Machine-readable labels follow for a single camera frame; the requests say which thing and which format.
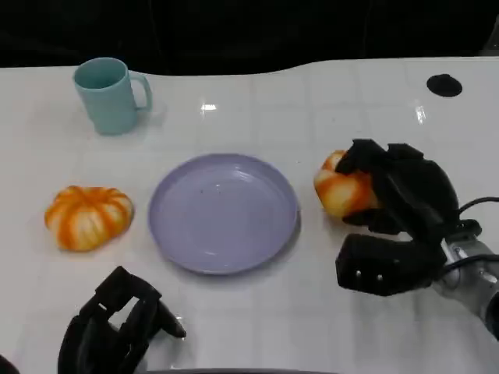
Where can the lilac plate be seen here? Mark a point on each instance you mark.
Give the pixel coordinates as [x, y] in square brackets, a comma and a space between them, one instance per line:
[222, 212]

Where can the black backdrop curtain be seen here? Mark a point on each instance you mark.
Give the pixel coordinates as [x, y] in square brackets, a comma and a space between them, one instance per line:
[234, 31]

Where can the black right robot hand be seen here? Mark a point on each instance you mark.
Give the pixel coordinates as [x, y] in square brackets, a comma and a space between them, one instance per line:
[417, 187]

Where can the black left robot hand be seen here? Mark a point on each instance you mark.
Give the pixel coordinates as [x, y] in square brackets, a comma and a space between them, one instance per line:
[101, 339]

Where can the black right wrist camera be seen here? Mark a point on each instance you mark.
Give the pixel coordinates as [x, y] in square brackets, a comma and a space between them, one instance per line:
[386, 265]

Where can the orange and white bread roll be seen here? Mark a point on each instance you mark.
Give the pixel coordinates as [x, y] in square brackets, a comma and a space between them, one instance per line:
[87, 218]
[343, 192]

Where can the pale green mug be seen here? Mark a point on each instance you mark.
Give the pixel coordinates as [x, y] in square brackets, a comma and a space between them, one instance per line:
[107, 99]

